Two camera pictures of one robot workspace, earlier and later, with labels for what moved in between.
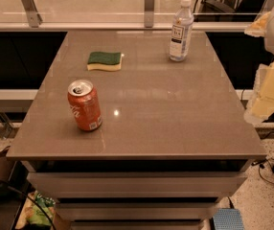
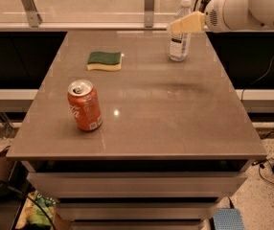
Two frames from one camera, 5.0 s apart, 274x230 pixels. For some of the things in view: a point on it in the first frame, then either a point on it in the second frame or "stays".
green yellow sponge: x=104 y=60 stays
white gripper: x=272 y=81 → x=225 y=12
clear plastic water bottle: x=182 y=30 stays
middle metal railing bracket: x=149 y=6 stays
